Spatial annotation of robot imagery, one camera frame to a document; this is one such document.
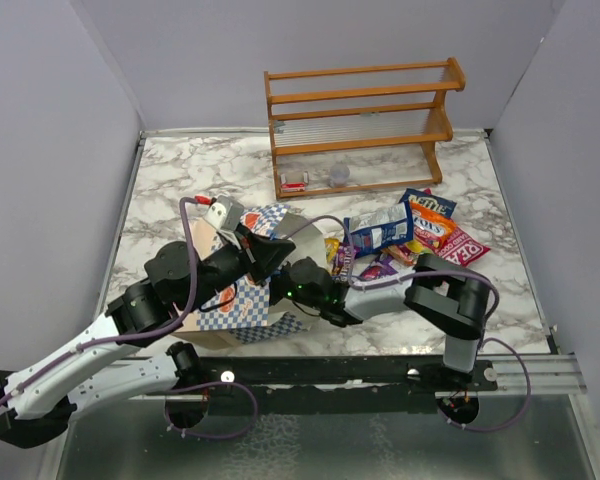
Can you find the small purple candy packet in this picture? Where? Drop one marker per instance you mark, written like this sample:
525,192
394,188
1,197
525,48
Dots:
343,260

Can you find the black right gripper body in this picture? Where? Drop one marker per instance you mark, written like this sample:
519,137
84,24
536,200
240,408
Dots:
281,287

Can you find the pink real chips bag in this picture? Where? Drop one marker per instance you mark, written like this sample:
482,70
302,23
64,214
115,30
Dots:
462,249

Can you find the small red white box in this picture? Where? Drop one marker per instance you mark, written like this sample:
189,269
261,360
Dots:
293,186

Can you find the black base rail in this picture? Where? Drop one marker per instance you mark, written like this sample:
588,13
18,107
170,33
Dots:
346,384

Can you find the dark blue snack packet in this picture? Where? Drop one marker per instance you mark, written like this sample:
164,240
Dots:
388,226

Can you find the orange candy packet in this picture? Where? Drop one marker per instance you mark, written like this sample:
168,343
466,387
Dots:
431,230

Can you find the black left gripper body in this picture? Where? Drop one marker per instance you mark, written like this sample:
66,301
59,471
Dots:
223,267

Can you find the yellow brown candy packet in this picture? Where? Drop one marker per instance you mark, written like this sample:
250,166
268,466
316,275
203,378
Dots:
332,245

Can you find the checkered paper bag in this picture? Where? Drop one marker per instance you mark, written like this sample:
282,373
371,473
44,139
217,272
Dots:
245,315

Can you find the orange wooden rack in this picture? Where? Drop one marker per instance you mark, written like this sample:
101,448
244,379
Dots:
356,108

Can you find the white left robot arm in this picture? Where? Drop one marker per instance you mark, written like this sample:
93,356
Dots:
38,403

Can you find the small clear plastic cup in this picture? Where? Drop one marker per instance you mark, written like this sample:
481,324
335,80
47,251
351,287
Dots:
339,175

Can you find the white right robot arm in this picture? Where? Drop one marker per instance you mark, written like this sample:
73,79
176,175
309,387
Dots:
452,298

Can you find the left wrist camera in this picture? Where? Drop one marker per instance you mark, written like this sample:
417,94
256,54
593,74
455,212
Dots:
224,215

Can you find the purple snack packet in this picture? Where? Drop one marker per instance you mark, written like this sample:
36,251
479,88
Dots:
386,265

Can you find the blue kettle chips bag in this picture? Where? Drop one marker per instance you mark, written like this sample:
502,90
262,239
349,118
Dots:
430,201

